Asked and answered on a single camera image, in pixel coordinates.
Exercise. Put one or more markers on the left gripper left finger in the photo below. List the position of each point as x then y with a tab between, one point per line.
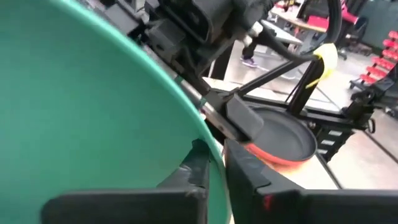
140	208

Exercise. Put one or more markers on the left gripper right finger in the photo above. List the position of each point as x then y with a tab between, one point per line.
280	208

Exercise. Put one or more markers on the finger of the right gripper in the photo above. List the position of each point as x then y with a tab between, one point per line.
166	40
244	118

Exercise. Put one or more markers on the dark grey plate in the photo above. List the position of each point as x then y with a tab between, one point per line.
286	137

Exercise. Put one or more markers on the teal plate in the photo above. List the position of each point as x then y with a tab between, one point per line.
77	109

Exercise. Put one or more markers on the orange plate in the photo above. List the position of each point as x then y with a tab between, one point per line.
267	157

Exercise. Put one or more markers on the person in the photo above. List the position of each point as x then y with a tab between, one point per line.
248	62

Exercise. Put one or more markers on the yellow tape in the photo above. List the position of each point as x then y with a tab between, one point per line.
328	56

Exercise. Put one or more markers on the wooden table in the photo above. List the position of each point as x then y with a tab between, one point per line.
298	21

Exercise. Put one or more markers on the rack of red bins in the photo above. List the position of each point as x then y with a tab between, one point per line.
377	71

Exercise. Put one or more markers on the red office chair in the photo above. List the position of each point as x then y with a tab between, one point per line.
348	15

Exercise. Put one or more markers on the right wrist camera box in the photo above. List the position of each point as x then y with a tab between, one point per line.
199	18

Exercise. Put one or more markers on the black bracket with white labels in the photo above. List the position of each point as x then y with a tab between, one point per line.
325	149

